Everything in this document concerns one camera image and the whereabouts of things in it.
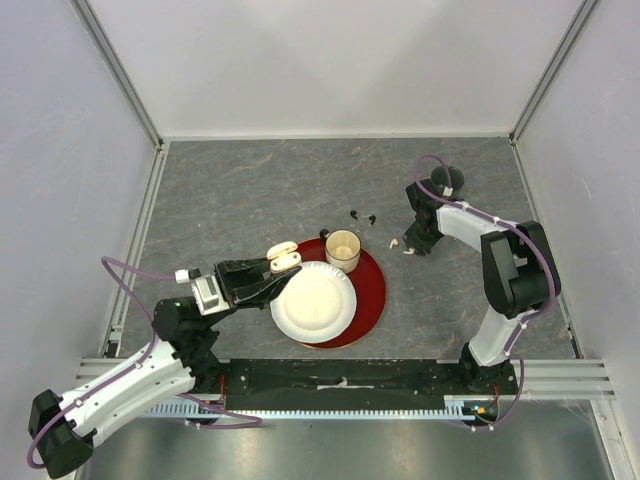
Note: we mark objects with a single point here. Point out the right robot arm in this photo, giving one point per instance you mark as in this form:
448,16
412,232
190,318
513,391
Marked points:
520,278

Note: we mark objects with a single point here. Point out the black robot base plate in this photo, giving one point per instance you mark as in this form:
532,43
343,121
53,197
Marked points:
304,376

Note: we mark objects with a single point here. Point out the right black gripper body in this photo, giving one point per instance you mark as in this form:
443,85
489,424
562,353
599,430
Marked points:
422,240

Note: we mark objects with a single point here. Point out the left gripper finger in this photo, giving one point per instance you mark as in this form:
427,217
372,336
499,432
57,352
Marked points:
277,282
255,265

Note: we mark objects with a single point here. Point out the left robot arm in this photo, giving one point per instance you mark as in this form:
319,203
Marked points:
66,428

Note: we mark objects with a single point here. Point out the red round tray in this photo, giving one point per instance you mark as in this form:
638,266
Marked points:
371,291

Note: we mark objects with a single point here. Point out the grey cable duct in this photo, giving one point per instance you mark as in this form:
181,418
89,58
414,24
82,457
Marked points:
453,409

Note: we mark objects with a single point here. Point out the pink earbud charging case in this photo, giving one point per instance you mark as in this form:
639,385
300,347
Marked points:
283,257

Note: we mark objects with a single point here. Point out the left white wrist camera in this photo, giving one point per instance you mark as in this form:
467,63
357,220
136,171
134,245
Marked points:
207,294

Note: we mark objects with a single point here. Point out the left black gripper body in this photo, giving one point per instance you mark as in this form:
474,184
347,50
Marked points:
235,294

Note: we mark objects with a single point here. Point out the beige mug black handle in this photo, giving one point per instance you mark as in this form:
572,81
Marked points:
342,249

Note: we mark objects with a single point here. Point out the dark green cup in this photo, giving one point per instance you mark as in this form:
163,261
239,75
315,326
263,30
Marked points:
447,183

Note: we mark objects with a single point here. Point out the white paper plate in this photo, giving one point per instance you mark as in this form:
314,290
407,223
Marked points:
317,305

